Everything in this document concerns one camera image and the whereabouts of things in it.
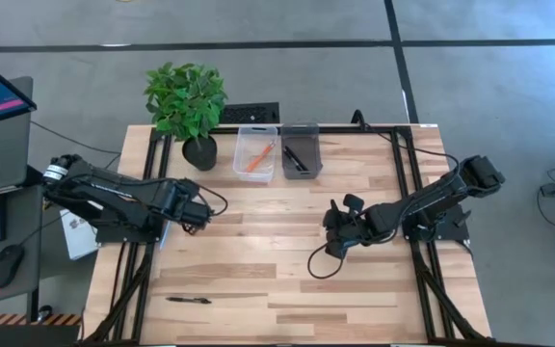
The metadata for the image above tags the black computer mouse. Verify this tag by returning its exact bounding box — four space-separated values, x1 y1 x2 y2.
0 243 26 290

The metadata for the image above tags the black aluminium table frame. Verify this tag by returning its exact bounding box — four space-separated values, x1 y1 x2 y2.
82 123 493 346

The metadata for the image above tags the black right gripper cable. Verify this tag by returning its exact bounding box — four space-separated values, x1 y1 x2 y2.
306 238 356 280

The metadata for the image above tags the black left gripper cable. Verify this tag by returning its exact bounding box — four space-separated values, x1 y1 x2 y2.
195 185 229 218

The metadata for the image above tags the black pen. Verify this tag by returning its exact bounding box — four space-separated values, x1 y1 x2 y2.
282 146 304 173
287 146 309 171
165 296 213 306

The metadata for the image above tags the thin black cable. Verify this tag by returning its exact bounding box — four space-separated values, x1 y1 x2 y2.
352 109 462 194

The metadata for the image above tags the smoked grey plastic bin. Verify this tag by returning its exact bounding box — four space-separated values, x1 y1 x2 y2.
280 122 324 180

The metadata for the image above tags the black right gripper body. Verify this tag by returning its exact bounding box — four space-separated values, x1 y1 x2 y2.
337 206 383 245

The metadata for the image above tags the green plant in black pot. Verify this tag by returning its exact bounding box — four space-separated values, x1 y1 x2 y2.
143 61 229 173

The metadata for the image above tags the black diagonal support bar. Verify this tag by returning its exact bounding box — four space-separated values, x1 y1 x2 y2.
22 164 47 189

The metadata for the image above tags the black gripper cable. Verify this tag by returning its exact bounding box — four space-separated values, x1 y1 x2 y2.
195 185 229 218
306 238 356 280

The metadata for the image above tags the orange black hazard tape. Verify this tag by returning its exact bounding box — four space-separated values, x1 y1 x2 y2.
0 312 84 327

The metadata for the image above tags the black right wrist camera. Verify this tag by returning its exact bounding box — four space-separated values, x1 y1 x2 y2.
343 193 366 214

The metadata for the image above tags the grey framed screen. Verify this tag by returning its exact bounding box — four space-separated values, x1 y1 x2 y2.
0 76 34 197

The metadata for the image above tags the grey side desk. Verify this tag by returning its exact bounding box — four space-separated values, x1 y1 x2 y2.
0 185 45 309

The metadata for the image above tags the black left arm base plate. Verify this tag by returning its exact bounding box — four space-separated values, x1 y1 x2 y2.
94 219 163 245

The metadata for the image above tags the black floor cable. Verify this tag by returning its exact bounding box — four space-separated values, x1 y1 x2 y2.
30 120 122 156

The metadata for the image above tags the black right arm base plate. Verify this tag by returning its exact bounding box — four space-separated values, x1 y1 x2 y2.
399 201 471 242

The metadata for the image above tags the white box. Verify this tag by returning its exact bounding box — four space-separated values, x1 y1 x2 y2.
59 207 100 261

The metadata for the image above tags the clear plastic bin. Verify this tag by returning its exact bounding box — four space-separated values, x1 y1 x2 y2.
232 124 279 183

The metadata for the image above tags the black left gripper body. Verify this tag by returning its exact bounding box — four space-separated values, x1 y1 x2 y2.
180 192 211 228

